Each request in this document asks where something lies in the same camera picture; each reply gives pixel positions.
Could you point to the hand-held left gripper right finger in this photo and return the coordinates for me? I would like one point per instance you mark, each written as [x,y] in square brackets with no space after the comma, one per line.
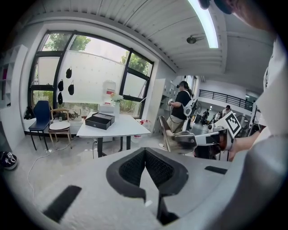
[162,170]

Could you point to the beige tote bag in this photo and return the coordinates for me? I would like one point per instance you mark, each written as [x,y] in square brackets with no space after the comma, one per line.
[75,115]

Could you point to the black railing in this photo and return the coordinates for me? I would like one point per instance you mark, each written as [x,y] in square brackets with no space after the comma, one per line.
[225,98]

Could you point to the person's right forearm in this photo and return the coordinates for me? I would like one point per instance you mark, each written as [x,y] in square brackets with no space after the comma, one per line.
[241,146]

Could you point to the white wall shelf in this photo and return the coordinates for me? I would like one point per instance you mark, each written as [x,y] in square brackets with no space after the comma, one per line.
[9,76]

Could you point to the long ceiling light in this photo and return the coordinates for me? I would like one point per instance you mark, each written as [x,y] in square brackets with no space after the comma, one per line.
[205,24]

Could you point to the black standing fan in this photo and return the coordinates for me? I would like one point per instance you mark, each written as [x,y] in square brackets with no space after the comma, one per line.
[244,125]

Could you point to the white perforated board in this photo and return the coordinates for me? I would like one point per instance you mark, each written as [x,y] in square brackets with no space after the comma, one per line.
[90,78]

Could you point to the wooden chair with white cushion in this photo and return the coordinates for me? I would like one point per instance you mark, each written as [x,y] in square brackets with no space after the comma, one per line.
[59,125]

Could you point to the person's white shirt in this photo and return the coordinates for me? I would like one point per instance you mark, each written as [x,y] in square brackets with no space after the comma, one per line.
[275,101]

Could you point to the black cap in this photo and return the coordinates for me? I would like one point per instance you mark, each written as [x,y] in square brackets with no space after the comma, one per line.
[60,85]
[60,98]
[71,89]
[69,72]

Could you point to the black and white shoes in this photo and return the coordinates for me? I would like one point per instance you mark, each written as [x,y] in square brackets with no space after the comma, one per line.
[9,160]

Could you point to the black head-worn camera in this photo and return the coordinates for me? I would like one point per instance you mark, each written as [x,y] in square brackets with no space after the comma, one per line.
[219,5]

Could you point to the white vase with flowers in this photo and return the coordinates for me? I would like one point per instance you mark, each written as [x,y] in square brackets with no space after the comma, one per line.
[117,104]

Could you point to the black open box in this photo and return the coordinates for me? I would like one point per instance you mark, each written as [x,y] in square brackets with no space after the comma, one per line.
[100,121]

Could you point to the blue chair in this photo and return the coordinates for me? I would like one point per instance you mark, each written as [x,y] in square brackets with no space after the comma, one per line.
[41,119]

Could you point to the white appliance with red label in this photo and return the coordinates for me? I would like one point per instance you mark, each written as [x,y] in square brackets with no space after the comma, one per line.
[108,96]

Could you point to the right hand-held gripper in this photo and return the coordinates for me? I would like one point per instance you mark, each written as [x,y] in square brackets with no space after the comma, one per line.
[225,131]

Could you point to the black framed window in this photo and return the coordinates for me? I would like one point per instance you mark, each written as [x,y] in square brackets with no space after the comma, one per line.
[135,76]

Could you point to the person's head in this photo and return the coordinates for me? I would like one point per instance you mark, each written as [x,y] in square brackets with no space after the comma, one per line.
[254,13]

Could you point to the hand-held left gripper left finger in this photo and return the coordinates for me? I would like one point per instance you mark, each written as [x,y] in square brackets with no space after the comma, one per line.
[130,168]

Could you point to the white locker cabinet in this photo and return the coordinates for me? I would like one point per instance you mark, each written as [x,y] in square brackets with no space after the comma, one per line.
[162,103]

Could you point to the white table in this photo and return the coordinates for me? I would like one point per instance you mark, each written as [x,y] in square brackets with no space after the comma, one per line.
[114,128]

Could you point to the round ceiling fixture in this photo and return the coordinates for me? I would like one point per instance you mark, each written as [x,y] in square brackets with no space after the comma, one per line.
[193,39]

